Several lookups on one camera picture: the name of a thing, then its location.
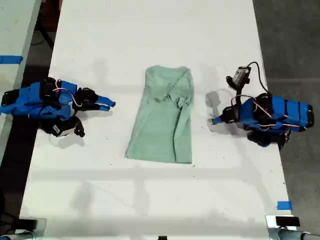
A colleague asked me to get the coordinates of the pale green t-shirt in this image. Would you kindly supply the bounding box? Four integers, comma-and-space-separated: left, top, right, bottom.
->
124, 65, 196, 165

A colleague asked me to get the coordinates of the long blue tape strip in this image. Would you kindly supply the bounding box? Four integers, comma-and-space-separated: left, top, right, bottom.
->
0, 55, 24, 65

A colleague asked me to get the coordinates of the short blue tape strip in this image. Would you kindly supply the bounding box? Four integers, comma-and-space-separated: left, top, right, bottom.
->
276, 200, 294, 211

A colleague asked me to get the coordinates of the black box on white plate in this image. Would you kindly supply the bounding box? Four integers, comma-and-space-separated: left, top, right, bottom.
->
265, 214, 301, 229

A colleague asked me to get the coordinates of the black table clamp box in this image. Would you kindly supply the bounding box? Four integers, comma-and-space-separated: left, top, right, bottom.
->
17, 217, 39, 230

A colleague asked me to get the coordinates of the grey metal pipe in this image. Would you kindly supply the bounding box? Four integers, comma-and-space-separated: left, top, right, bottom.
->
0, 230, 36, 240
268, 226, 320, 240

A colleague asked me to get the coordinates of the black camera stalk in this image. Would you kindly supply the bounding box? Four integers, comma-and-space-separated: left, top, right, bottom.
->
233, 84, 246, 107

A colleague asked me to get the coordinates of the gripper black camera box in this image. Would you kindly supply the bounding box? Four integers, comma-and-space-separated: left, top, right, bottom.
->
225, 65, 251, 89
39, 115, 86, 138

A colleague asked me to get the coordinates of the black camera cable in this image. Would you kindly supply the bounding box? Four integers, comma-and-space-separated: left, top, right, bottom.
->
247, 61, 271, 97

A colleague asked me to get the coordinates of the black floor cable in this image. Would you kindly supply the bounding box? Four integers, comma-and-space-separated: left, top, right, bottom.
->
30, 14, 56, 47

